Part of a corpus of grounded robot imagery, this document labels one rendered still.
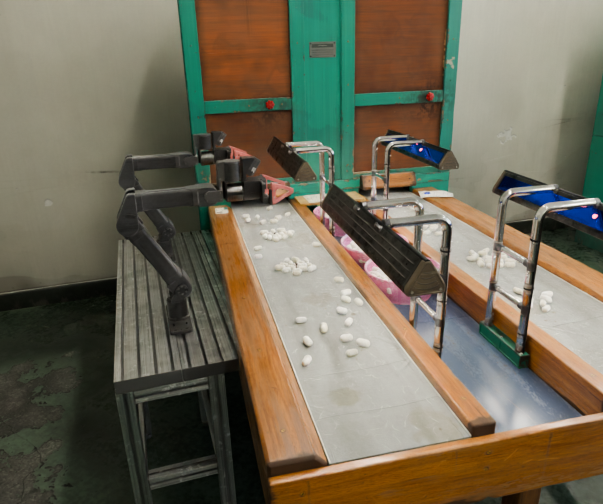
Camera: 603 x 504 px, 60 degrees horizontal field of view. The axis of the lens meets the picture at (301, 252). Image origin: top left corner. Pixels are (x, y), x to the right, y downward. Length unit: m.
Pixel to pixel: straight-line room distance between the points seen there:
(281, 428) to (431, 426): 0.31
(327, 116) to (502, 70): 1.90
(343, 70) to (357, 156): 0.43
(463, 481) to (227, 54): 2.04
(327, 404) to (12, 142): 2.69
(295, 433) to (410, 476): 0.24
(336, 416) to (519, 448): 0.38
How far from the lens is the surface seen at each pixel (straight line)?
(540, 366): 1.50
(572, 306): 1.77
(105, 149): 3.42
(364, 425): 1.16
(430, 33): 2.87
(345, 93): 2.70
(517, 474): 1.27
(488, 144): 4.29
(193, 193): 1.59
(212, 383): 1.54
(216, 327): 1.68
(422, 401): 1.24
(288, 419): 1.14
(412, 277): 0.99
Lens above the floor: 1.48
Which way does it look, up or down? 21 degrees down
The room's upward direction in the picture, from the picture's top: 2 degrees counter-clockwise
